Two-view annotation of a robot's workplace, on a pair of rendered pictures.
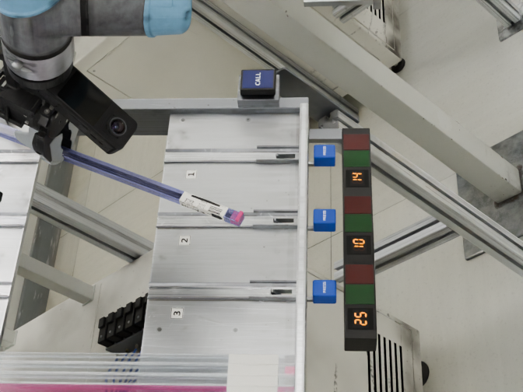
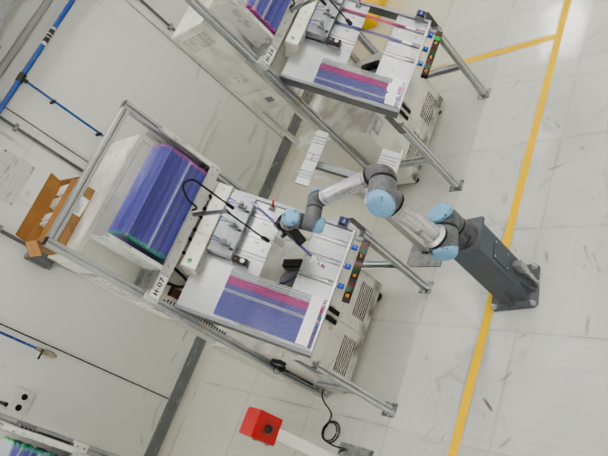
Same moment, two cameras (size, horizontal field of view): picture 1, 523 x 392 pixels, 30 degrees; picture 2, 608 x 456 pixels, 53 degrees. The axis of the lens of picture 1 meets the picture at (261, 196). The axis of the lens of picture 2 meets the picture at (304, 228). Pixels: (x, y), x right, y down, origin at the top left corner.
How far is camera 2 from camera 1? 190 cm
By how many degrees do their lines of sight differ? 15
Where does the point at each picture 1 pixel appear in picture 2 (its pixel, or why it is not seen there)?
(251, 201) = (331, 254)
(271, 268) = (329, 275)
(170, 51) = (334, 154)
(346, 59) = not seen: hidden behind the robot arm
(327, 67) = not seen: hidden behind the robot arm
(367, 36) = (404, 172)
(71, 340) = (273, 257)
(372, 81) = not seen: hidden behind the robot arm
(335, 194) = (377, 220)
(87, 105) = (295, 234)
